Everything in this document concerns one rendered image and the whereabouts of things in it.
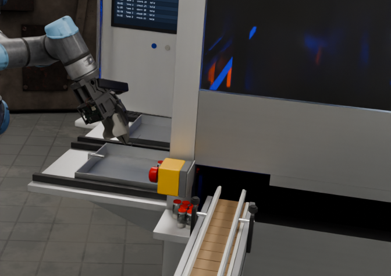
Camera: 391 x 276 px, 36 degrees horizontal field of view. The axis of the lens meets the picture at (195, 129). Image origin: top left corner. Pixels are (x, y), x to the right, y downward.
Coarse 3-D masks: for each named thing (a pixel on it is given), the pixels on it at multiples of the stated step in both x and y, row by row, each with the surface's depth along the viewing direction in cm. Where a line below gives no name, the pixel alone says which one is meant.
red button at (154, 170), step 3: (153, 168) 148; (156, 168) 148; (150, 171) 148; (153, 171) 148; (156, 171) 148; (150, 174) 148; (153, 174) 148; (156, 174) 148; (150, 177) 148; (153, 177) 148; (156, 177) 148; (150, 180) 148; (153, 180) 148; (156, 180) 148
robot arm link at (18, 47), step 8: (0, 32) 151; (0, 40) 147; (8, 40) 148; (16, 40) 150; (24, 40) 151; (0, 48) 145; (8, 48) 147; (16, 48) 148; (24, 48) 150; (0, 56) 145; (8, 56) 147; (16, 56) 148; (24, 56) 150; (0, 64) 146; (8, 64) 148; (16, 64) 149; (24, 64) 151
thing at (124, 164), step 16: (112, 144) 191; (96, 160) 183; (112, 160) 187; (128, 160) 188; (144, 160) 189; (80, 176) 168; (96, 176) 167; (112, 176) 175; (128, 176) 176; (144, 176) 176
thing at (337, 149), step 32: (224, 96) 146; (256, 96) 145; (224, 128) 148; (256, 128) 147; (288, 128) 145; (320, 128) 144; (352, 128) 142; (384, 128) 141; (224, 160) 151; (256, 160) 149; (288, 160) 148; (320, 160) 146; (352, 160) 145; (384, 160) 143; (320, 192) 149; (352, 192) 147; (384, 192) 145
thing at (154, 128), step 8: (136, 120) 216; (144, 120) 223; (152, 120) 223; (160, 120) 222; (168, 120) 221; (136, 128) 218; (144, 128) 219; (152, 128) 219; (160, 128) 220; (168, 128) 221; (136, 136) 210; (144, 136) 210; (152, 136) 211; (160, 136) 211; (168, 136) 212; (152, 144) 198; (160, 144) 197; (168, 144) 197
